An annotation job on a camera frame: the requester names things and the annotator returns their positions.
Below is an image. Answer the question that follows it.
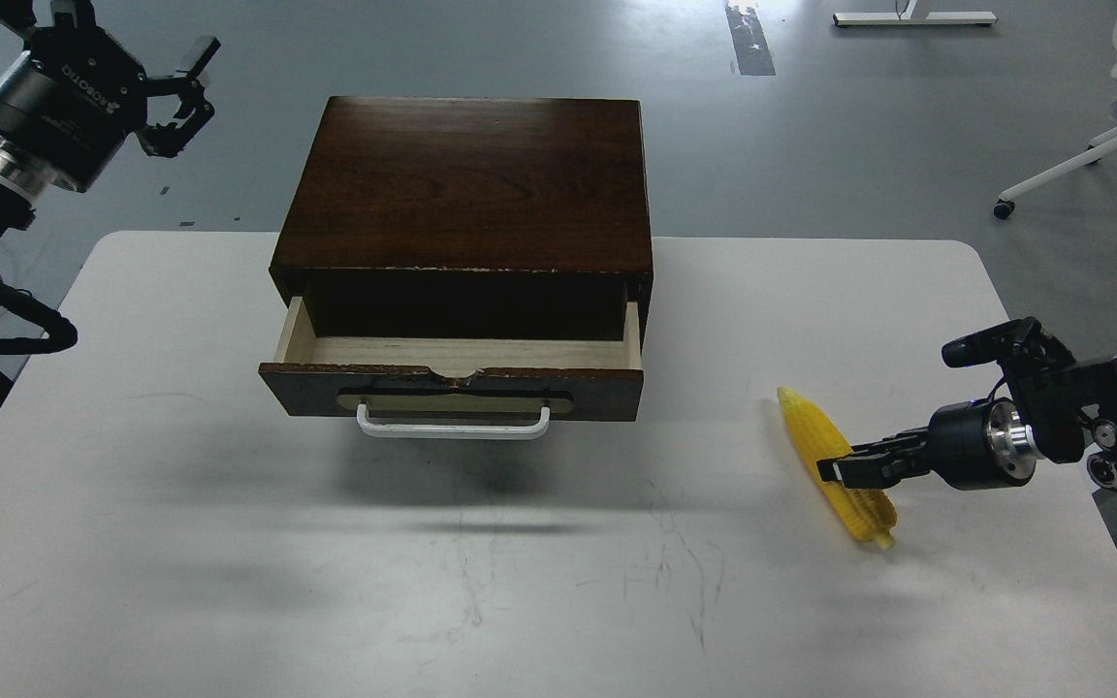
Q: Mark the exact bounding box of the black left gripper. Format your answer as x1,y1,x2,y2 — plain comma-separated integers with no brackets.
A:
0,1,221,193

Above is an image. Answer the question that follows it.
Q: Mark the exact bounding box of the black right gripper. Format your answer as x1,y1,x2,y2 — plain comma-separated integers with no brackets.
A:
817,400,1040,491

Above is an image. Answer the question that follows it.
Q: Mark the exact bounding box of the yellow corn cob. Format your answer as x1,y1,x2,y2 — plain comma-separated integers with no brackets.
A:
776,386,897,551

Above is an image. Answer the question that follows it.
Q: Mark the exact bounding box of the wooden drawer with white handle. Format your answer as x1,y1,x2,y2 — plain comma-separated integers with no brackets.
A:
258,297,648,440

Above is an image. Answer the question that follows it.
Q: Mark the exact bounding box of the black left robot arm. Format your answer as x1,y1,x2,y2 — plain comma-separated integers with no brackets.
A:
0,1,220,355

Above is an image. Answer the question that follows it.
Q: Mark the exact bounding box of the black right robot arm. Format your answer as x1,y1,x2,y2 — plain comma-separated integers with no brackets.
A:
817,317,1117,493

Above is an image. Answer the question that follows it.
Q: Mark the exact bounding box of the dark wooden drawer cabinet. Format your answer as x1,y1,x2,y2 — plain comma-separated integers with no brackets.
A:
268,96,653,340

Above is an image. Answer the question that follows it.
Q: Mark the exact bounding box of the black tape strip on floor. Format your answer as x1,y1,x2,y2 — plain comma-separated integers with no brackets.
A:
723,1,777,77

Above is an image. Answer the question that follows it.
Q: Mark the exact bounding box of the white desk foot bar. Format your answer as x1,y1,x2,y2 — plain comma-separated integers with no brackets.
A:
832,1,997,28

